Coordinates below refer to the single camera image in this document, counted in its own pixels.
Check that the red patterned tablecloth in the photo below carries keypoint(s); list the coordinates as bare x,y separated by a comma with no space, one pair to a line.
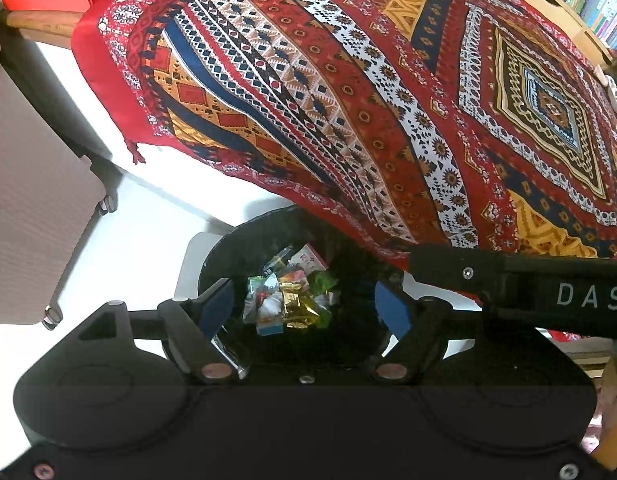
363,110

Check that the brown haired doll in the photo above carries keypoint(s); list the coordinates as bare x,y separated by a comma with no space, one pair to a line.
616,85

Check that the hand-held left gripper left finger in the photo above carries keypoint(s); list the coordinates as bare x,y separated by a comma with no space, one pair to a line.
216,307

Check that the pink teal packet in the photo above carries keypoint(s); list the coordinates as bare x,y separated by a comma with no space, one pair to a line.
308,260

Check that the gold foil wrapper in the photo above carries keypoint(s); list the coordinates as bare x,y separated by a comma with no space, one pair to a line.
301,305

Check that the trash bin with black liner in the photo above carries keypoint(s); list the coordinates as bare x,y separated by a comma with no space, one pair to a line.
348,330

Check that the green plastic wrapper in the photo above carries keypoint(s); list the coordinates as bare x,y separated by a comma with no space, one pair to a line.
322,281

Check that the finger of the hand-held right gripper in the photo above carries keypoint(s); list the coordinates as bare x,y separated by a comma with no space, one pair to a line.
453,270

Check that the light green wrapper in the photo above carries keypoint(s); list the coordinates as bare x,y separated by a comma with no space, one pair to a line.
256,295

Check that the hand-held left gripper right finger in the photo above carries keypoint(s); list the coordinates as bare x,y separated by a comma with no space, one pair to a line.
393,310

